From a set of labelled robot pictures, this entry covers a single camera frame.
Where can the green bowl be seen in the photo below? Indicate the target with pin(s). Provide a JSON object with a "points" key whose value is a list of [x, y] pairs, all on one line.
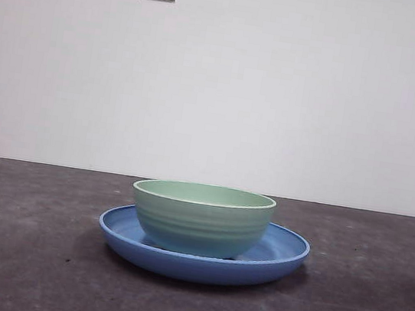
{"points": [[198, 224]]}

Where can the blue plate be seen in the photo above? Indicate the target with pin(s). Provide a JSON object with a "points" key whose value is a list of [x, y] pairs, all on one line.
{"points": [[195, 268]]}

